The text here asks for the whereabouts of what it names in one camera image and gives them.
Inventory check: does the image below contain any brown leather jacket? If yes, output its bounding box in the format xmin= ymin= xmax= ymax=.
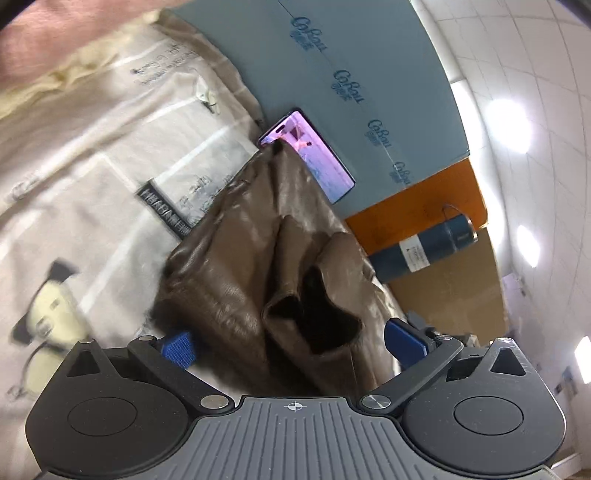
xmin=153 ymin=141 xmax=394 ymax=397

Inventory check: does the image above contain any brown cardboard box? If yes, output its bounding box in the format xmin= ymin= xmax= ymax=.
xmin=389 ymin=228 xmax=507 ymax=345

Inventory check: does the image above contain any dark teal thermos bottle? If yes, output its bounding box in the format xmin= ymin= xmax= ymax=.
xmin=369 ymin=205 xmax=478 ymax=283

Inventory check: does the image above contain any orange board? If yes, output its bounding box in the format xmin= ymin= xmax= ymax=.
xmin=346 ymin=159 xmax=488 ymax=255

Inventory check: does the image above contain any beige printed bed sheet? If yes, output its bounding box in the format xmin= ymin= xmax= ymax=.
xmin=1 ymin=14 xmax=260 ymax=479

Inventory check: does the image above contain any smartphone with lit screen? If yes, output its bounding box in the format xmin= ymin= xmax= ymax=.
xmin=257 ymin=108 xmax=356 ymax=204

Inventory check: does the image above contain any blue cardboard box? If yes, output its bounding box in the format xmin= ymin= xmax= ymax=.
xmin=176 ymin=1 xmax=469 ymax=218

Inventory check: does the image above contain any cream knitted garment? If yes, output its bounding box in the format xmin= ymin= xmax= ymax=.
xmin=1 ymin=10 xmax=160 ymax=118

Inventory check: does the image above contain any pink knitted sweater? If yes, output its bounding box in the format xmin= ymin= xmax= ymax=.
xmin=1 ymin=0 xmax=181 ymax=88

